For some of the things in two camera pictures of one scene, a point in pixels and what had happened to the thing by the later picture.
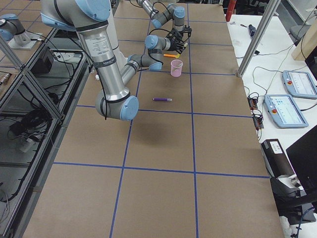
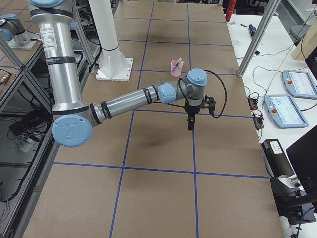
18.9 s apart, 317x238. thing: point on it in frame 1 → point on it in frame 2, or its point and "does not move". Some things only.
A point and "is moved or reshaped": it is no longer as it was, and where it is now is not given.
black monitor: x=302 y=154 does not move
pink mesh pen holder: x=176 y=66 does not move
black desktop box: x=276 y=160 does not move
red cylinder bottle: x=230 y=10 does not move
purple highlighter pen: x=162 y=99 is moved or reshaped
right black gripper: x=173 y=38 → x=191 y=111
